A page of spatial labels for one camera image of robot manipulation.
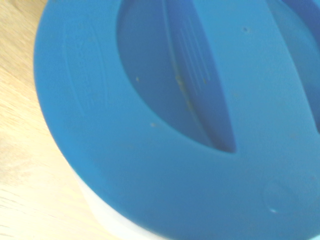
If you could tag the translucent pitcher blue lid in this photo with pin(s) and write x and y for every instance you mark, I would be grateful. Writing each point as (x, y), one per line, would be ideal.
(175, 175)

